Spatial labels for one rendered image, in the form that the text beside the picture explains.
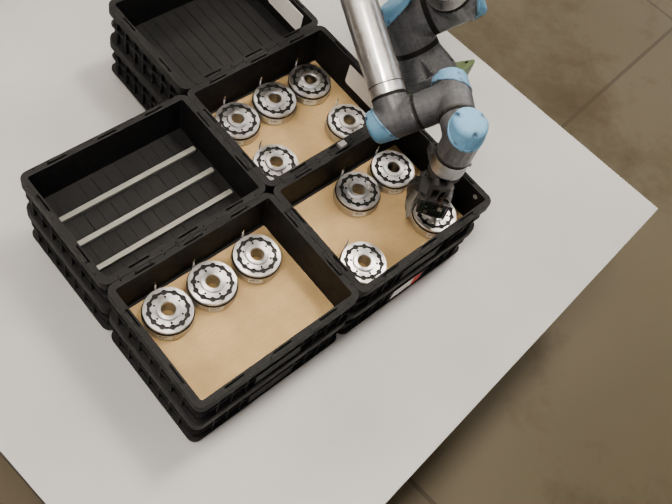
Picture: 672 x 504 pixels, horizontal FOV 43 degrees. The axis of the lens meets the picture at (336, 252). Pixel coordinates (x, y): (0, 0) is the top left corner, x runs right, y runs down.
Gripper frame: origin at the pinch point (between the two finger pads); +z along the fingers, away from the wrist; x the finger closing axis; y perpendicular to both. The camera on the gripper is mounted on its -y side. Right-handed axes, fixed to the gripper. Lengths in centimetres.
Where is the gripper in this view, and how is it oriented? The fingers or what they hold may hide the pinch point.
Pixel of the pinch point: (419, 209)
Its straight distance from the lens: 192.9
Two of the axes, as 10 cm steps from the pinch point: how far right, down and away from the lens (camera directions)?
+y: -1.9, 8.3, -5.2
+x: 9.6, 2.7, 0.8
